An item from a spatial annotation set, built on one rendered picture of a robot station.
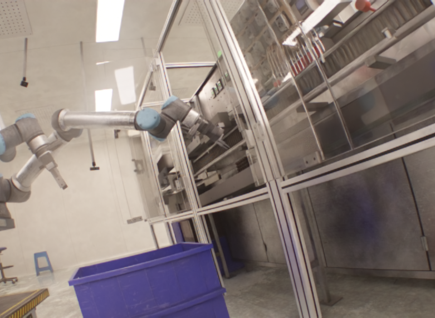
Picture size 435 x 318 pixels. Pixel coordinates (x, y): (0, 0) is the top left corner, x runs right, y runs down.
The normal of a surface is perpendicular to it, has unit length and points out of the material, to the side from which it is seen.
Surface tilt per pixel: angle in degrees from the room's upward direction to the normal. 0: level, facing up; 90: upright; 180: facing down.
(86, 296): 90
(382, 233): 90
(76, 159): 90
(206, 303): 90
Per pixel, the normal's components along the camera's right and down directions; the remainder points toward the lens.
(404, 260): -0.90, 0.17
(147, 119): -0.09, -0.15
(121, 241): 0.36, -0.28
